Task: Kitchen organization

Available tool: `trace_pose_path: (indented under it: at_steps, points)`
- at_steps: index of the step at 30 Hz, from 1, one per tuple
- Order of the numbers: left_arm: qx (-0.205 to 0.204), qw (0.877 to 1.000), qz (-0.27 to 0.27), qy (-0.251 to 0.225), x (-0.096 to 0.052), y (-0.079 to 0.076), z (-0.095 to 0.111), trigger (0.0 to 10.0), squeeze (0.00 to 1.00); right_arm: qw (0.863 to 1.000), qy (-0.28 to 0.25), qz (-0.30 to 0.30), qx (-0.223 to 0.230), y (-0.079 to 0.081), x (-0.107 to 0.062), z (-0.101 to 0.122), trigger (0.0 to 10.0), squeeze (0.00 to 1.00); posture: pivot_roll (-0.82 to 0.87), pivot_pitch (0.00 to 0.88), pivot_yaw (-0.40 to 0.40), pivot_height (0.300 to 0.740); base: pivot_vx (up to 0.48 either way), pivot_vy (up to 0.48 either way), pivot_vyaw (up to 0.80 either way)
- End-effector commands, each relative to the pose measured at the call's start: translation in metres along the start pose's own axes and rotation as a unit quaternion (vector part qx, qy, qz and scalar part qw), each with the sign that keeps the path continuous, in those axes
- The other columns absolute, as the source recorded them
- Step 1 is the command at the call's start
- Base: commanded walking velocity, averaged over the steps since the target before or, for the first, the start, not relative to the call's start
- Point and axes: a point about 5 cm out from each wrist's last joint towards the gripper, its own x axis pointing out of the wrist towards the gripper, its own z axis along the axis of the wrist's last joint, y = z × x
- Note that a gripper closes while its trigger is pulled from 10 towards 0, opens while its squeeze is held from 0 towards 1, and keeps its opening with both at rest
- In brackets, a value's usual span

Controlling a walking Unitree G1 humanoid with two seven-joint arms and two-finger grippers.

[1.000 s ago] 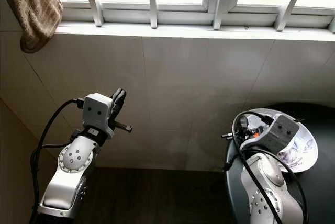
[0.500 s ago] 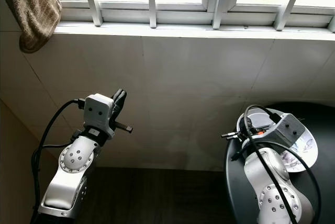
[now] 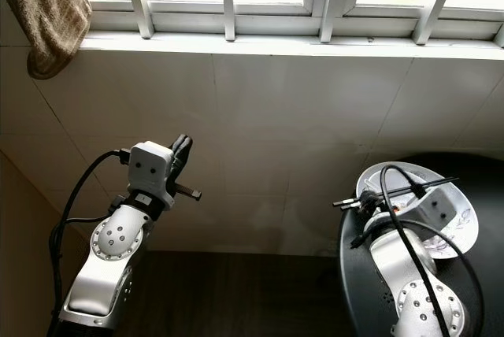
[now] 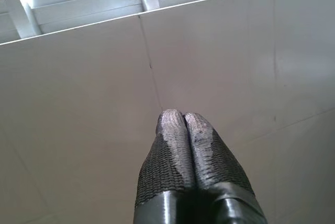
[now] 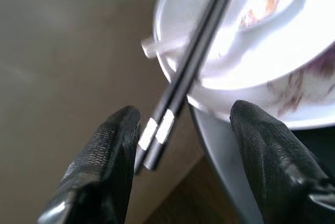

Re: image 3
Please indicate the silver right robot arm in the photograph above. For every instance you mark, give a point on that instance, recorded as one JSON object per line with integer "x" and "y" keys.
{"x": 402, "y": 266}

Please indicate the white window frame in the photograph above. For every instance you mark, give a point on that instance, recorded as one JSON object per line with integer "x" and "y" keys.
{"x": 189, "y": 20}

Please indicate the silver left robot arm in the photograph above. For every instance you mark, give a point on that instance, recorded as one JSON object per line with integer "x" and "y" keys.
{"x": 114, "y": 238}

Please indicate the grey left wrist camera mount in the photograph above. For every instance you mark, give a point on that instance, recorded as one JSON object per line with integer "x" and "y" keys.
{"x": 148, "y": 168}

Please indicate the black chopstick silver tip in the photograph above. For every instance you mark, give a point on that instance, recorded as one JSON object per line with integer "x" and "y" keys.
{"x": 350, "y": 204}
{"x": 348, "y": 200}

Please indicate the white deep plate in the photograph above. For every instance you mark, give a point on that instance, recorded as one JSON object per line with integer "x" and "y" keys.
{"x": 461, "y": 231}

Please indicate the brown hanging towel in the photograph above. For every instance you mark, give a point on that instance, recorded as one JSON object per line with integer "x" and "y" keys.
{"x": 51, "y": 14}

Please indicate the white window sill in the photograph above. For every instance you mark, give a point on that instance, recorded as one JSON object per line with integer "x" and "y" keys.
{"x": 283, "y": 46}

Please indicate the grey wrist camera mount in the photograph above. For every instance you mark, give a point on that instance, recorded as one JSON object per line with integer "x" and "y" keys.
{"x": 148, "y": 168}
{"x": 437, "y": 209}

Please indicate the black round table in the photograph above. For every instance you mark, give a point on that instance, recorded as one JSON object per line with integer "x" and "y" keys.
{"x": 358, "y": 290}

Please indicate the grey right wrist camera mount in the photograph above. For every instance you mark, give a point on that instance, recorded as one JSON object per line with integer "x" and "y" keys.
{"x": 437, "y": 209}

